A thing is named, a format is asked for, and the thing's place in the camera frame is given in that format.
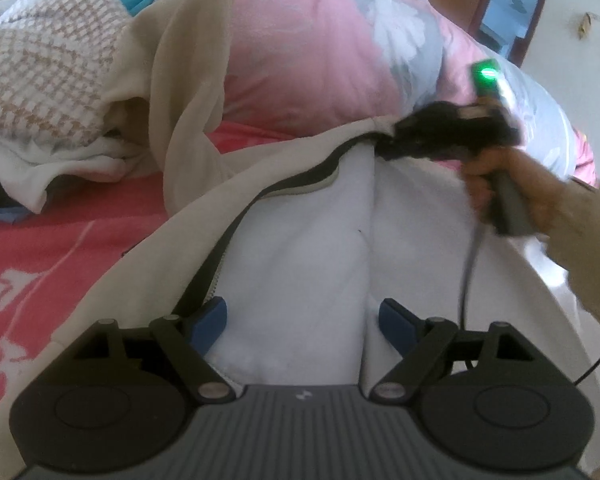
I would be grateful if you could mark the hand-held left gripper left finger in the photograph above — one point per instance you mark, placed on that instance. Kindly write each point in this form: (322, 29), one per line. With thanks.
(207, 322)

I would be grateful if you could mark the white brown checked knit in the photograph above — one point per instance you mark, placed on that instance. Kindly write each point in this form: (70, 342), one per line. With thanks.
(45, 75)

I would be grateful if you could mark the wall hook rack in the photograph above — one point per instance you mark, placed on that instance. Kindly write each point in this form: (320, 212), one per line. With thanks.
(586, 22)

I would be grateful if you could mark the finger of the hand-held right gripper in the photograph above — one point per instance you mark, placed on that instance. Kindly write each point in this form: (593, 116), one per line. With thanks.
(425, 147)
(430, 117)

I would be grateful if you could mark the white cloth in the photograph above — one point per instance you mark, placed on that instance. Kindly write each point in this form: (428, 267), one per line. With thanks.
(55, 170)

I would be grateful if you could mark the pink floral bed sheet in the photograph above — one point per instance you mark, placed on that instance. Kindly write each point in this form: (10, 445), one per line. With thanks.
(45, 270)

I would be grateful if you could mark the person's right hand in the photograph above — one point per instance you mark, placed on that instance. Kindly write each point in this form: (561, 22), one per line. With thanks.
(525, 170)

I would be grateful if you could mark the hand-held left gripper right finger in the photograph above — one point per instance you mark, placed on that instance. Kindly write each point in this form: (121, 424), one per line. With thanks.
(397, 327)

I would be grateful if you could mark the blue cloth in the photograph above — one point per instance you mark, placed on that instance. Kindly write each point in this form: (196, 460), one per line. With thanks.
(5, 215)

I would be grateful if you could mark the beige hooded jacket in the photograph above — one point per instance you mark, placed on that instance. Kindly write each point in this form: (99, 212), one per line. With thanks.
(300, 240)

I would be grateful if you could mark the pink grey floral quilt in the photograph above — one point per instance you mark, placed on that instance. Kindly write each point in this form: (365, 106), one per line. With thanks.
(305, 50)

